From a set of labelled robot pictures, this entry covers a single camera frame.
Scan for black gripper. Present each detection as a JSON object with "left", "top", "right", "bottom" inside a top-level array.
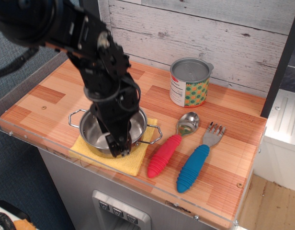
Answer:
[{"left": 84, "top": 76, "right": 141, "bottom": 158}]

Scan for small stainless steel pot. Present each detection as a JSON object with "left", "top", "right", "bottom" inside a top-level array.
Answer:
[{"left": 68, "top": 109, "right": 162, "bottom": 158}]

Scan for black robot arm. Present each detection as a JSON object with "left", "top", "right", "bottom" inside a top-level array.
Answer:
[{"left": 0, "top": 0, "right": 141, "bottom": 157}]

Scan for yellow dish towel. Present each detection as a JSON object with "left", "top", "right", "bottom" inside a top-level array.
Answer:
[{"left": 68, "top": 117, "right": 159, "bottom": 177}]

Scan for silver button control panel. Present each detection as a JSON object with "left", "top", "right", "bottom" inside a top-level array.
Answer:
[{"left": 92, "top": 190, "right": 152, "bottom": 230}]

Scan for toy food can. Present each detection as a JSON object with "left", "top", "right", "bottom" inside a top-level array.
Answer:
[{"left": 170, "top": 57, "right": 214, "bottom": 108}]

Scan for orange object bottom left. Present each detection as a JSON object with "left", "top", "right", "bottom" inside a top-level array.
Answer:
[{"left": 13, "top": 219, "right": 37, "bottom": 230}]

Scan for red handled spoon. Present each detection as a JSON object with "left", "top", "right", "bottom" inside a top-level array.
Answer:
[{"left": 147, "top": 112, "right": 199, "bottom": 178}]

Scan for blue handled fork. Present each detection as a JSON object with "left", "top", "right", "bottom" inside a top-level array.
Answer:
[{"left": 176, "top": 122, "right": 226, "bottom": 193}]

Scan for black braided cable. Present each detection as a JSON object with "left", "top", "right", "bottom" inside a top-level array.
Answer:
[{"left": 0, "top": 46, "right": 39, "bottom": 80}]

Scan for black vertical post left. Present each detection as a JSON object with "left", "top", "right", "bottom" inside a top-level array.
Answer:
[{"left": 79, "top": 0, "right": 100, "bottom": 17}]

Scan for black vertical post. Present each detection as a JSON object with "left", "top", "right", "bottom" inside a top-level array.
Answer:
[
  {"left": 79, "top": 0, "right": 100, "bottom": 17},
  {"left": 261, "top": 18, "right": 295, "bottom": 118}
]

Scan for black vertical post right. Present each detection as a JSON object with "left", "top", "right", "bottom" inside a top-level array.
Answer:
[{"left": 261, "top": 18, "right": 295, "bottom": 118}]

